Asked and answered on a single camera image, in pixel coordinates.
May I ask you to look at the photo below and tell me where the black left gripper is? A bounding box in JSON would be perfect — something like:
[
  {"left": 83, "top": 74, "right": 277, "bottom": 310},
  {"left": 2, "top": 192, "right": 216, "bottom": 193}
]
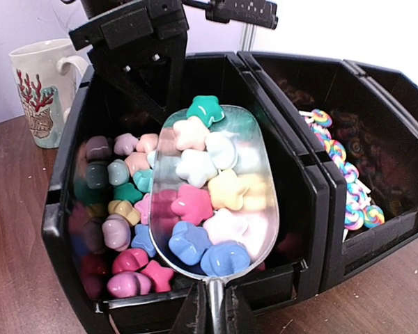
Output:
[{"left": 69, "top": 1, "right": 189, "bottom": 122}]

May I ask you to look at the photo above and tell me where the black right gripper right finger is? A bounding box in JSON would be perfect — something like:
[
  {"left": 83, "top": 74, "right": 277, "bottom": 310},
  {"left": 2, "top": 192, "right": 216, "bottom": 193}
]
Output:
[{"left": 223, "top": 287, "right": 261, "bottom": 334}]

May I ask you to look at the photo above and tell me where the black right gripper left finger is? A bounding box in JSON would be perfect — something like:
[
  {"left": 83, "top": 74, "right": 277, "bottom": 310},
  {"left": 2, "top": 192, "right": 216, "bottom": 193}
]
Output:
[{"left": 169, "top": 282, "right": 212, "bottom": 334}]

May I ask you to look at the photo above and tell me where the silver metal scoop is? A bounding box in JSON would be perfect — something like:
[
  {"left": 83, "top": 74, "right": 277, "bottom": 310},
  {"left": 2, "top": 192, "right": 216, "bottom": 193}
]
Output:
[{"left": 148, "top": 105, "right": 279, "bottom": 333}]

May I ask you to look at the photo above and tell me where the black three-compartment candy tray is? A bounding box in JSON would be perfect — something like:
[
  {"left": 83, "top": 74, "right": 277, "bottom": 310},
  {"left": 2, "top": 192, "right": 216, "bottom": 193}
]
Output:
[{"left": 42, "top": 52, "right": 418, "bottom": 333}]

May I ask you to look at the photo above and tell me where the beige patterned ceramic mug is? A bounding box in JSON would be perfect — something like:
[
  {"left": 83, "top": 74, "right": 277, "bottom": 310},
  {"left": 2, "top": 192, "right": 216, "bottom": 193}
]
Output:
[{"left": 9, "top": 38, "right": 88, "bottom": 149}]

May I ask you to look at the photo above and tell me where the aluminium corner post left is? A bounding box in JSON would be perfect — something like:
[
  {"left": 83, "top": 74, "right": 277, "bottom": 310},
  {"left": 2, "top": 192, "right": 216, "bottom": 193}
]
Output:
[{"left": 239, "top": 24, "right": 257, "bottom": 51}]

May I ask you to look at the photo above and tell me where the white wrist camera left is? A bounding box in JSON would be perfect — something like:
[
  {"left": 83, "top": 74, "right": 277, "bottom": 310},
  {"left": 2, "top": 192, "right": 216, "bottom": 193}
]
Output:
[{"left": 182, "top": 0, "right": 278, "bottom": 29}]

